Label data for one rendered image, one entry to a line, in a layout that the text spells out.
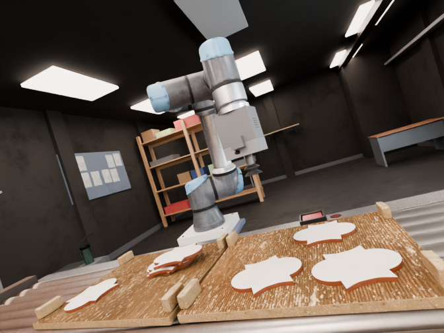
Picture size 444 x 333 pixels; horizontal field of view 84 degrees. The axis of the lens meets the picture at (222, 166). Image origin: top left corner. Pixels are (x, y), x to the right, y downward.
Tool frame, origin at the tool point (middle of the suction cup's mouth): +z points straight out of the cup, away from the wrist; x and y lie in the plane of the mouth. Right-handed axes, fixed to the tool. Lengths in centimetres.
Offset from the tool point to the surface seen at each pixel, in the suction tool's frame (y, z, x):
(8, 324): -73, 20, -25
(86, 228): -422, 34, 223
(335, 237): 13.2, 17.6, 0.5
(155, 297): -22.9, 18.4, -17.5
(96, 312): -36.6, 18.4, -22.3
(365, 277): 17.6, 17.5, -15.5
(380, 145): 82, 64, 590
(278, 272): 3.5, 17.5, -12.3
